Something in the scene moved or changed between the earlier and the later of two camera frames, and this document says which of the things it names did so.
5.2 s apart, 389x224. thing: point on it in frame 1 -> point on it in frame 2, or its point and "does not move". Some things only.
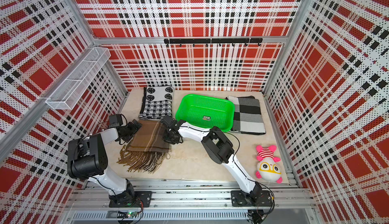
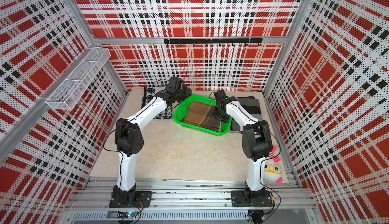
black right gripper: x=165 y=138 -> x=224 y=119
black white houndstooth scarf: x=157 y=103 does not move
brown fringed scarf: x=147 y=149 -> x=199 y=113
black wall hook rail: x=214 y=40 does not move
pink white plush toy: x=268 y=170 does not move
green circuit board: x=128 y=215 does not move
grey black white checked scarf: x=247 y=117 does not move
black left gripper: x=134 y=129 -> x=188 y=92
